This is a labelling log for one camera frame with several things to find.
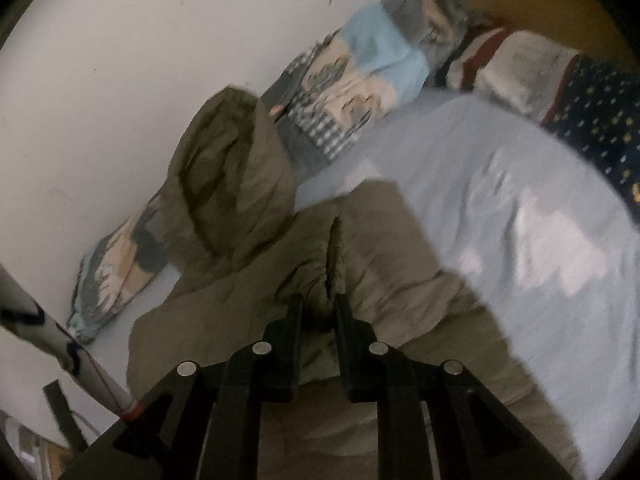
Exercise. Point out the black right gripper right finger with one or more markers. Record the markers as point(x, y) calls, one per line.
point(375, 372)

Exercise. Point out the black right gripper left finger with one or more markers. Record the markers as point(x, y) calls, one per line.
point(266, 371)

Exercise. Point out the olive green puffer jacket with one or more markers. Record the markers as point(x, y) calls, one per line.
point(243, 252)

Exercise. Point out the light blue cloud bedsheet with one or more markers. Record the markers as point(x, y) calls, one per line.
point(539, 237)

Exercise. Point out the white patterned pole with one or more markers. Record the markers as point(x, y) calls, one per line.
point(22, 316)

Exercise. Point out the colourful patchwork rolled quilt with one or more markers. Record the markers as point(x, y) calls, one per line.
point(324, 100)

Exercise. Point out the navy dotted pillow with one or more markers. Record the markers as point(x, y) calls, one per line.
point(596, 113)

